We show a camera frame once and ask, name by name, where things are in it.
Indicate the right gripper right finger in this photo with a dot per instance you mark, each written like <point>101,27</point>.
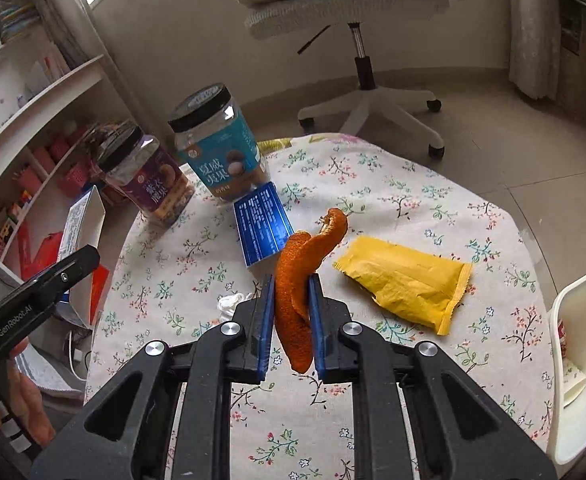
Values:
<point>417,414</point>

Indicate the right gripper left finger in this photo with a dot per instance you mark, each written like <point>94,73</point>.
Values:
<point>166,412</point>

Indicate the yellow padded envelope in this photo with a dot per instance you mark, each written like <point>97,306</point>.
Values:
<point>417,287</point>

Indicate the orange peel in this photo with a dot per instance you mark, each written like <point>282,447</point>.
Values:
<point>300,258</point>

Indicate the blue toothpaste box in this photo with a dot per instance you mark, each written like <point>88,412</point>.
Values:
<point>262,224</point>

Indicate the white plastic trash bin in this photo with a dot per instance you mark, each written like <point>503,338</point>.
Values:
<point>567,323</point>

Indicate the left hand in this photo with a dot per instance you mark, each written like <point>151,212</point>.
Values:
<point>26,401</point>

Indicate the crumpled white tissue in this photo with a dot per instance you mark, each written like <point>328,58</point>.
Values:
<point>227,305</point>

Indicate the white open carton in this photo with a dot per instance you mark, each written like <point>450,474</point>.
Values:
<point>79,251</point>

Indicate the purple label nut jar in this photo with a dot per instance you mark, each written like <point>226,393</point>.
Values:
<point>137,165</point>

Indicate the white bookshelf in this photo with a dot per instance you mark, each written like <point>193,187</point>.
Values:
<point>45,107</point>

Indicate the teal label nut jar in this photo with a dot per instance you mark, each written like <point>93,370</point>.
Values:
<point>213,138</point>

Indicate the grey window curtain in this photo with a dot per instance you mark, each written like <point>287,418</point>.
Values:
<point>535,47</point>

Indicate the grey office chair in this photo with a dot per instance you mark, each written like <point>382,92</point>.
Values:
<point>396,105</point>

